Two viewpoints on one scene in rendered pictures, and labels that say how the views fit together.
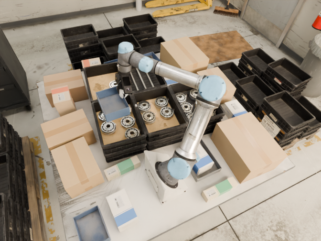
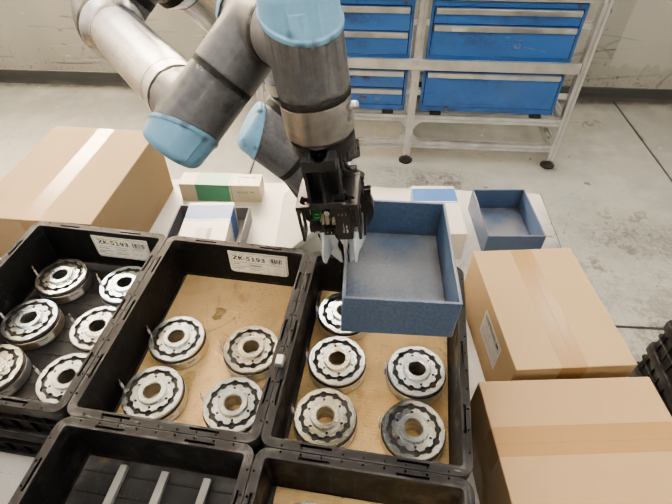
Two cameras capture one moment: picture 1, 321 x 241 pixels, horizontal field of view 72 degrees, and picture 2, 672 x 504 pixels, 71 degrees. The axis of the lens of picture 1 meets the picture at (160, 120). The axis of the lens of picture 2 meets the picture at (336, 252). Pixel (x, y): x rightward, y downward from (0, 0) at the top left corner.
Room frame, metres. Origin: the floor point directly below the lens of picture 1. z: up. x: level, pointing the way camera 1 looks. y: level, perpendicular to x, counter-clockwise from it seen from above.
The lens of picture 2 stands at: (1.35, 0.49, 1.59)
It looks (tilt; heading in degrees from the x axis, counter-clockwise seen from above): 44 degrees down; 212
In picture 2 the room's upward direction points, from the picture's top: straight up
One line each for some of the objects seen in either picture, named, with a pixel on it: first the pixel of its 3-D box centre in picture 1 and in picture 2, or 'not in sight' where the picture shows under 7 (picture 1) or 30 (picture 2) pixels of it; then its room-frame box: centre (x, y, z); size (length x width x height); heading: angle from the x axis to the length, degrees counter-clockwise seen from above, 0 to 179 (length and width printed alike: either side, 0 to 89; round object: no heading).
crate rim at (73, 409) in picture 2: (158, 108); (206, 323); (1.05, 0.02, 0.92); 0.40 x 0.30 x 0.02; 24
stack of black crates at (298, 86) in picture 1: (280, 85); not in sight; (2.02, -1.38, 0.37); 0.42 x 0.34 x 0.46; 29
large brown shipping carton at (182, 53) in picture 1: (183, 59); not in sight; (1.81, -0.17, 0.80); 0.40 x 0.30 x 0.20; 30
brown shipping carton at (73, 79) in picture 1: (66, 87); not in sight; (1.32, 0.82, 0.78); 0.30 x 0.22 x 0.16; 115
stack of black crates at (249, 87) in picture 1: (251, 99); not in sight; (1.82, -1.02, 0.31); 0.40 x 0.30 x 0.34; 29
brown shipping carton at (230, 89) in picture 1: (213, 86); not in sight; (1.48, -0.45, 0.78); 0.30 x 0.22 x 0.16; 26
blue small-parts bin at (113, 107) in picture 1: (112, 103); (396, 262); (0.91, 0.30, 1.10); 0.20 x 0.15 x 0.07; 29
